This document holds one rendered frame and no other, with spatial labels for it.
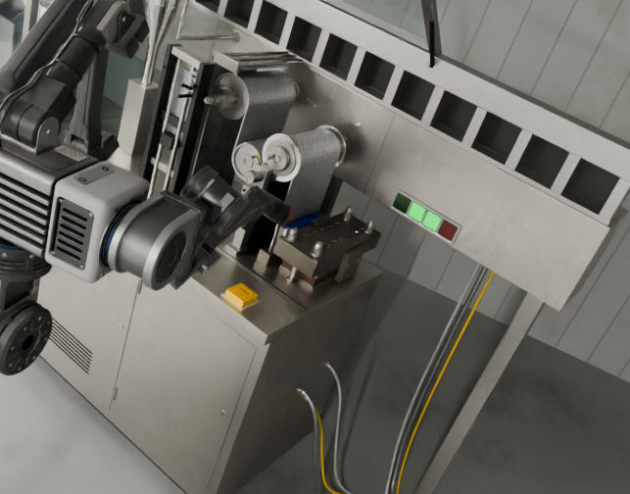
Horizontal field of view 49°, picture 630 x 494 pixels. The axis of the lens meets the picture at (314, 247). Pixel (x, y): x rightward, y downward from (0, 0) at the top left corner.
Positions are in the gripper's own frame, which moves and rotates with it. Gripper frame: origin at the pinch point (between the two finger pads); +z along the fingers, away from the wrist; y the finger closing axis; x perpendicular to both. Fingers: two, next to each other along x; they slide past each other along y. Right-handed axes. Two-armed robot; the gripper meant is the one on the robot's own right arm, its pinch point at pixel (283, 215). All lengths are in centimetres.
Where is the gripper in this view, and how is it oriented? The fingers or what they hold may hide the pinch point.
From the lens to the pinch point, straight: 219.4
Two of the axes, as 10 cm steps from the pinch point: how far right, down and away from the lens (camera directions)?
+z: 3.3, 2.1, 9.2
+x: 5.5, -8.4, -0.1
